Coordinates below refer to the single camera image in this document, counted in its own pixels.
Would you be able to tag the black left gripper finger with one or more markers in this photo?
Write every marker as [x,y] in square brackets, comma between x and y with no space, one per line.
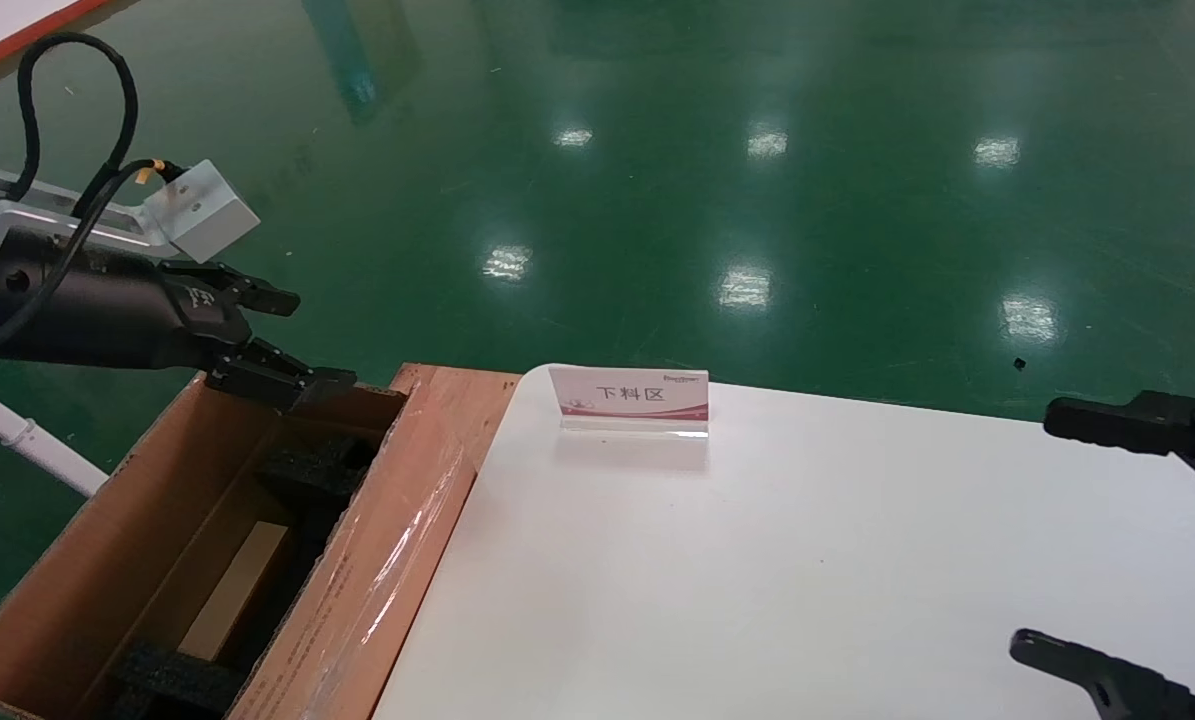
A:
[277,382]
[262,297]

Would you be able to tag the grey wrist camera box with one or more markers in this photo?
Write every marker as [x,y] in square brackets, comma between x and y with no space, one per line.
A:
[202,210]

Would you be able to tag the white metal pipe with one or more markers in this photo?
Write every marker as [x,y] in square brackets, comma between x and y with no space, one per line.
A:
[27,435]

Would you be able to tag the small cardboard box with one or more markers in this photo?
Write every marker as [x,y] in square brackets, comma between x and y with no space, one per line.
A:
[232,595]

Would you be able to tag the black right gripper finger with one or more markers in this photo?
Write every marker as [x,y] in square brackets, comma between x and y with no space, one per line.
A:
[1107,425]
[1107,680]

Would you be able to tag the large open cardboard box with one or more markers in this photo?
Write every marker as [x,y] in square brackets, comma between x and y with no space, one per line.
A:
[387,560]

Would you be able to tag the silver camera mount bracket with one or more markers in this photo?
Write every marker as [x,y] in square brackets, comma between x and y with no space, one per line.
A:
[122,232]

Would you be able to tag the acrylic sign with red print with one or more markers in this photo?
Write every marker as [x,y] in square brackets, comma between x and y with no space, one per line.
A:
[637,395]

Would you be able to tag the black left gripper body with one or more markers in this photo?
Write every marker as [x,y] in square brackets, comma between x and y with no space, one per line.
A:
[117,310]

